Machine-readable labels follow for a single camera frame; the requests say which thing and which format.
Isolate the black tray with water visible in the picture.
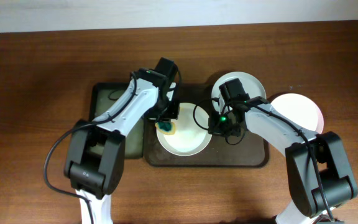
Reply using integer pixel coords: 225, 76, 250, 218
88, 83, 144, 159

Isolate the grey plate with red stain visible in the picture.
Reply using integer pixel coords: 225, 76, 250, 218
211, 72, 266, 113

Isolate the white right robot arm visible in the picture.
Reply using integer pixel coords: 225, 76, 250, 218
208, 78, 358, 223

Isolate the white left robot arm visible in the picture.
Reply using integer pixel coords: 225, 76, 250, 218
63, 58, 179, 223

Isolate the cream white plate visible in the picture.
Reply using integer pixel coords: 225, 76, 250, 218
156, 103, 212, 157

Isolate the pink plate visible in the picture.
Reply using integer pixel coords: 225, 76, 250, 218
271, 93, 324, 134

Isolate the yellow green sponge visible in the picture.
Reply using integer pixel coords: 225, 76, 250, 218
155, 121, 176, 135

